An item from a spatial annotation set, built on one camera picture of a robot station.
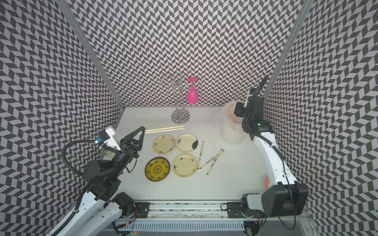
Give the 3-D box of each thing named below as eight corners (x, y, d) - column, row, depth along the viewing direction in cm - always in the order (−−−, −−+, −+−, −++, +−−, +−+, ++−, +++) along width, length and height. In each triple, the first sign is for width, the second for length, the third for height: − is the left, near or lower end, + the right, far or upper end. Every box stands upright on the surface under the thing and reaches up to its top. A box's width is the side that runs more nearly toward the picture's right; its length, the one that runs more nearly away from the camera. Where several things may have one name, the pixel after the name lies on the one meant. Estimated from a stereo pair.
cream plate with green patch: (175, 152, 95) (174, 150, 93) (176, 134, 104) (176, 133, 102) (198, 152, 95) (198, 150, 93) (198, 134, 104) (198, 132, 102)
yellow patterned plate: (143, 181, 84) (142, 180, 82) (148, 158, 93) (147, 157, 91) (168, 181, 84) (167, 180, 82) (171, 158, 93) (170, 157, 91)
